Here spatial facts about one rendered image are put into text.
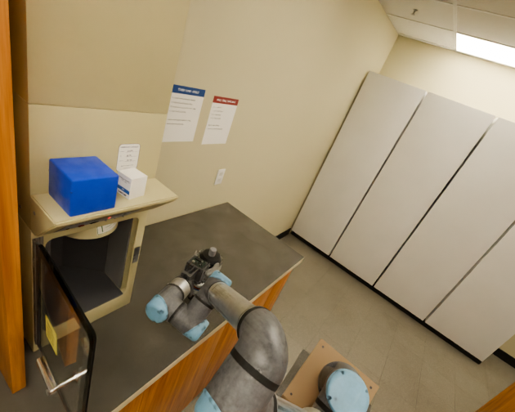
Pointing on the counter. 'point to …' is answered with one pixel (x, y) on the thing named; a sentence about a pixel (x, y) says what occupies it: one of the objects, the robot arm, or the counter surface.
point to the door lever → (52, 377)
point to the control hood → (53, 218)
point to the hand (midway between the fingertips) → (208, 261)
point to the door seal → (91, 329)
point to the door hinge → (33, 269)
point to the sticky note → (51, 334)
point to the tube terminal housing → (30, 167)
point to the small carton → (132, 183)
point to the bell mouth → (95, 232)
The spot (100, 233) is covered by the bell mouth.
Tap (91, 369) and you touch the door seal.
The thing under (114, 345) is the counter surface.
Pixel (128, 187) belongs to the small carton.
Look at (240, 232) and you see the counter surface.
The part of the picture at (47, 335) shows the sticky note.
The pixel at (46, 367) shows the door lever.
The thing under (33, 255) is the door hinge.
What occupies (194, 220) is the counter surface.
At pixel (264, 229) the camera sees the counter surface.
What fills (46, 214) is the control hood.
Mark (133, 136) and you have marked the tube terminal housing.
